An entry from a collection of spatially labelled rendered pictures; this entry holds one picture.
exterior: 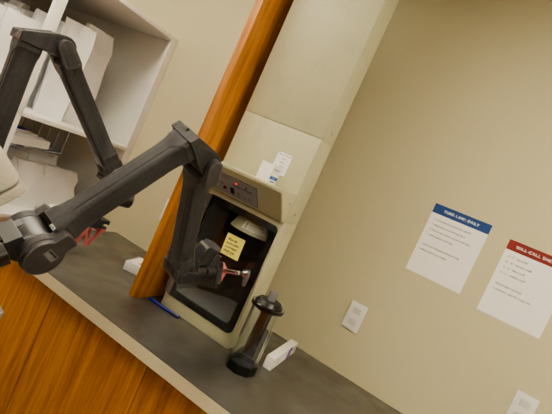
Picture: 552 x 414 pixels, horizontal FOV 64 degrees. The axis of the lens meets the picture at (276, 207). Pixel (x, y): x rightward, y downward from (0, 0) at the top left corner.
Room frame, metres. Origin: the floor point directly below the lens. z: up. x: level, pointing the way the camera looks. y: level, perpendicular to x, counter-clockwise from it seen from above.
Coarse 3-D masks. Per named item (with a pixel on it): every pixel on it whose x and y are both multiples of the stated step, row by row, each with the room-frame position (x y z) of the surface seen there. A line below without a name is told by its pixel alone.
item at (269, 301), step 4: (272, 292) 1.33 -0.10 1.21; (276, 292) 1.34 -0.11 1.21; (260, 296) 1.34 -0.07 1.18; (264, 296) 1.36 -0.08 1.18; (268, 296) 1.34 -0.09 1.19; (272, 296) 1.33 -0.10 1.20; (276, 296) 1.34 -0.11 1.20; (256, 300) 1.33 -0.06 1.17; (260, 300) 1.32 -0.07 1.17; (264, 300) 1.32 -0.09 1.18; (268, 300) 1.33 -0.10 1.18; (272, 300) 1.33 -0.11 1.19; (276, 300) 1.38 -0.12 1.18; (264, 304) 1.31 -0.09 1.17; (268, 304) 1.31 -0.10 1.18; (272, 304) 1.31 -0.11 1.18; (276, 304) 1.33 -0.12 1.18; (280, 304) 1.35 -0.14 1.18; (272, 308) 1.30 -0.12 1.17; (276, 308) 1.31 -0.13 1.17; (280, 308) 1.33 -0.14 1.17
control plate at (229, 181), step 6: (222, 174) 1.47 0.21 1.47; (222, 180) 1.48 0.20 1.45; (228, 180) 1.46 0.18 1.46; (234, 180) 1.44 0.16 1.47; (216, 186) 1.53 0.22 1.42; (222, 186) 1.51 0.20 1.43; (228, 186) 1.48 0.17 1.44; (234, 186) 1.46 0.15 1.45; (240, 186) 1.44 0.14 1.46; (246, 186) 1.42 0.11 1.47; (252, 186) 1.41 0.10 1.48; (228, 192) 1.50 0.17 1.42; (234, 192) 1.48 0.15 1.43; (240, 192) 1.46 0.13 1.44; (246, 192) 1.44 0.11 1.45; (252, 192) 1.42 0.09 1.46; (240, 198) 1.48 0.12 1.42; (246, 198) 1.46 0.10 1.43; (252, 198) 1.44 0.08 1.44; (252, 204) 1.46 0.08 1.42
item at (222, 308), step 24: (216, 216) 1.54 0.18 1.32; (240, 216) 1.50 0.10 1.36; (216, 240) 1.52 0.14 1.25; (264, 240) 1.45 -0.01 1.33; (240, 264) 1.46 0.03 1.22; (192, 288) 1.52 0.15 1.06; (216, 288) 1.48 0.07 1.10; (240, 288) 1.45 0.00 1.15; (216, 312) 1.47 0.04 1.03; (240, 312) 1.44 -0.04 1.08
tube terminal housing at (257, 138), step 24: (264, 120) 1.54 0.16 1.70; (240, 144) 1.56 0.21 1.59; (264, 144) 1.52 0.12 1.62; (288, 144) 1.49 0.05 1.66; (312, 144) 1.45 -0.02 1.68; (240, 168) 1.54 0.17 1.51; (288, 168) 1.47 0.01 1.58; (312, 168) 1.47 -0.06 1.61; (216, 192) 1.57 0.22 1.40; (264, 216) 1.47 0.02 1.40; (288, 216) 1.45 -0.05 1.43; (288, 240) 1.53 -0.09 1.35; (264, 264) 1.44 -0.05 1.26; (264, 288) 1.52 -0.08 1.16; (192, 312) 1.52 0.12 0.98; (216, 336) 1.47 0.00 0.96
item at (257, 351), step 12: (252, 312) 1.32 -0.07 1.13; (264, 312) 1.29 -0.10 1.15; (276, 312) 1.30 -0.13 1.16; (252, 324) 1.31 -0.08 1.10; (264, 324) 1.30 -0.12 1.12; (240, 336) 1.33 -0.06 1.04; (252, 336) 1.30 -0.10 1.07; (264, 336) 1.31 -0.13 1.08; (240, 348) 1.31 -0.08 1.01; (252, 348) 1.30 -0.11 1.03; (240, 360) 1.30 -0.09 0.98; (252, 360) 1.31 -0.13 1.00
